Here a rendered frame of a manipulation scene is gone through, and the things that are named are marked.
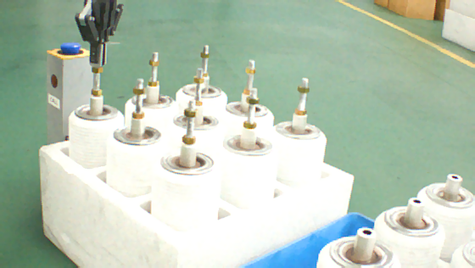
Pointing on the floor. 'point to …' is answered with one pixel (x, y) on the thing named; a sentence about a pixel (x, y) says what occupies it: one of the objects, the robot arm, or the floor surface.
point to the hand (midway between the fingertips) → (97, 53)
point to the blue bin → (312, 244)
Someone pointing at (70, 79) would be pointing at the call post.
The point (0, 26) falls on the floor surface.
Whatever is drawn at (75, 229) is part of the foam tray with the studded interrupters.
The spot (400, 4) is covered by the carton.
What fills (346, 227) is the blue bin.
